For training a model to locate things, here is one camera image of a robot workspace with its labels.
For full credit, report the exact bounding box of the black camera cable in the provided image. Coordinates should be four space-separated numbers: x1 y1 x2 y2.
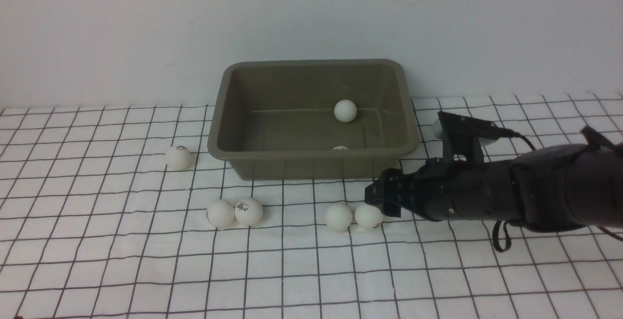
492 127 623 253

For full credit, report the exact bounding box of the white ping-pong ball red logo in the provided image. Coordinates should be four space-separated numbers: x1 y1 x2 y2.
234 198 263 226

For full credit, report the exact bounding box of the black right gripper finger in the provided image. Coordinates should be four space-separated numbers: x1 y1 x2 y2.
365 188 414 218

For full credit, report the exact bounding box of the olive green plastic bin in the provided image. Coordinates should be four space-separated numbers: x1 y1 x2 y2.
207 59 420 181

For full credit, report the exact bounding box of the white black grid tablecloth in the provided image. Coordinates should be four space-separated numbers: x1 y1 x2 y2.
0 104 623 319

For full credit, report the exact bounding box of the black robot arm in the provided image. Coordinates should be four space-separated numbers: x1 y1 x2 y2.
365 144 623 233

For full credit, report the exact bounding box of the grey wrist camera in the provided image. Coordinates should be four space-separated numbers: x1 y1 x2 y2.
435 111 504 163

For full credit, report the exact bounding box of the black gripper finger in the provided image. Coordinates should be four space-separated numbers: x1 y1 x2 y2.
372 168 414 198

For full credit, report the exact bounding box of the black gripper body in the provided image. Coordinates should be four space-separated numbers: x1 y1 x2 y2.
402 159 512 221

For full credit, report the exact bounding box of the white ping-pong ball plain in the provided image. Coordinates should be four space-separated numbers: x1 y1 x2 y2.
205 200 235 229

